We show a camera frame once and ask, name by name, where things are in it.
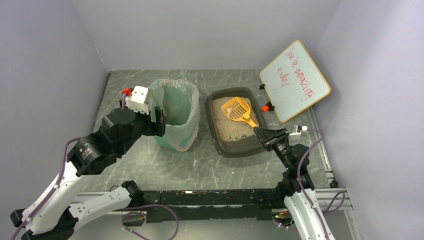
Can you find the orange marker cap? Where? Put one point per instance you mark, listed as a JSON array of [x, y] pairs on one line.
[[264, 108]]

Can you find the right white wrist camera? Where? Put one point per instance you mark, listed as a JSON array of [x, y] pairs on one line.
[[297, 132]]

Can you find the beige cat litter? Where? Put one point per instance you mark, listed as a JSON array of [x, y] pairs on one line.
[[228, 130]]

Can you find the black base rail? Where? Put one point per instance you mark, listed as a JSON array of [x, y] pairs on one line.
[[261, 204]]

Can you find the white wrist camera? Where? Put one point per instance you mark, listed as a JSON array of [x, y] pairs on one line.
[[136, 99], [297, 132]]

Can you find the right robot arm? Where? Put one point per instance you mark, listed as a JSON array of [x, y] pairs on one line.
[[296, 190]]

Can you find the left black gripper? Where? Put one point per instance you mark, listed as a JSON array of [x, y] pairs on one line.
[[154, 122]]

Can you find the yellow litter scoop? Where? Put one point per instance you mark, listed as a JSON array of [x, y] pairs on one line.
[[241, 111]]

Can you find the green trash bin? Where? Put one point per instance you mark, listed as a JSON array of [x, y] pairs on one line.
[[175, 129]]

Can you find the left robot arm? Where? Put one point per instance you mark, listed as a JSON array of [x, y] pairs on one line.
[[54, 215]]

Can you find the small whiteboard wooden frame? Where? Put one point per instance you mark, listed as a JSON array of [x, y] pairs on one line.
[[293, 82]]

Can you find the aluminium frame rail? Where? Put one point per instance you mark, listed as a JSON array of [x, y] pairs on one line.
[[342, 202]]

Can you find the clear plastic bin liner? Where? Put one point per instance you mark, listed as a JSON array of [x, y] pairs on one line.
[[192, 112]]

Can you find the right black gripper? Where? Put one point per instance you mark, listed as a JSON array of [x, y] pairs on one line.
[[274, 136]]

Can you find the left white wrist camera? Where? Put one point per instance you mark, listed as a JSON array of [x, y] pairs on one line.
[[136, 99]]

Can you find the dark grey litter tray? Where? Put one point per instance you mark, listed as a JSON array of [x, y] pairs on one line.
[[247, 146]]

